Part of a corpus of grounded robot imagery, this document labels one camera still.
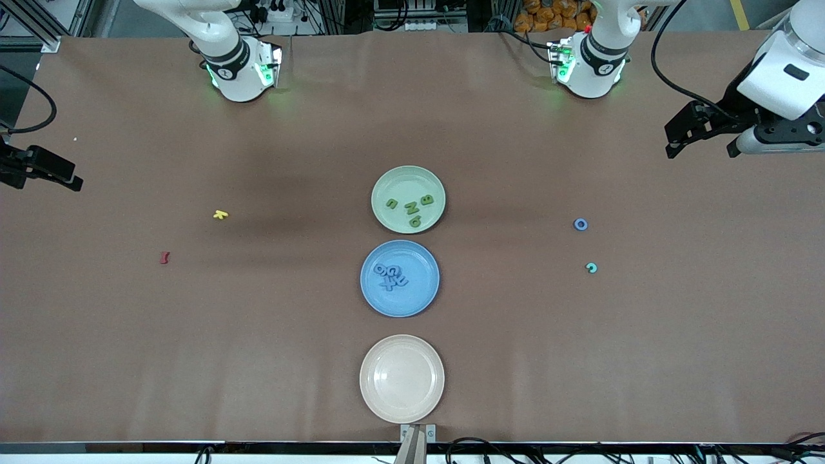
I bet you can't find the bag of orange fruit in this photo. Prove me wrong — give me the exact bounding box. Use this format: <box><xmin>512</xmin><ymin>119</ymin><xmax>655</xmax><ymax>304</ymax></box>
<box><xmin>514</xmin><ymin>0</ymin><xmax>597</xmax><ymax>33</ymax></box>

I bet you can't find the pale green round plate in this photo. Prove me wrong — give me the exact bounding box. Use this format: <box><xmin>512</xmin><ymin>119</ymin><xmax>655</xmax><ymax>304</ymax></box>
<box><xmin>371</xmin><ymin>166</ymin><xmax>447</xmax><ymax>235</ymax></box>

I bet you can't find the blue round plate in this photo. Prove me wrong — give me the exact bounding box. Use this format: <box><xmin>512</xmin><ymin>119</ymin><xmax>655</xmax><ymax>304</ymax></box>
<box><xmin>360</xmin><ymin>240</ymin><xmax>441</xmax><ymax>318</ymax></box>

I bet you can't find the beige round plate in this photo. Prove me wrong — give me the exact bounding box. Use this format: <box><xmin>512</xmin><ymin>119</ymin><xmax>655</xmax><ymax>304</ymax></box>
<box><xmin>359</xmin><ymin>334</ymin><xmax>445</xmax><ymax>424</ymax></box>

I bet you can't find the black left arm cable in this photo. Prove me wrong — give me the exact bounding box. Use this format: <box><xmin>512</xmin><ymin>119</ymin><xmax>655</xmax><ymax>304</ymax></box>
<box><xmin>651</xmin><ymin>0</ymin><xmax>742</xmax><ymax>123</ymax></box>

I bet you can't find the metal table edge bracket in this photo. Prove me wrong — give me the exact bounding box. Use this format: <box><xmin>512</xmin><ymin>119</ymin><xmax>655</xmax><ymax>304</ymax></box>
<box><xmin>394</xmin><ymin>423</ymin><xmax>437</xmax><ymax>464</ymax></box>

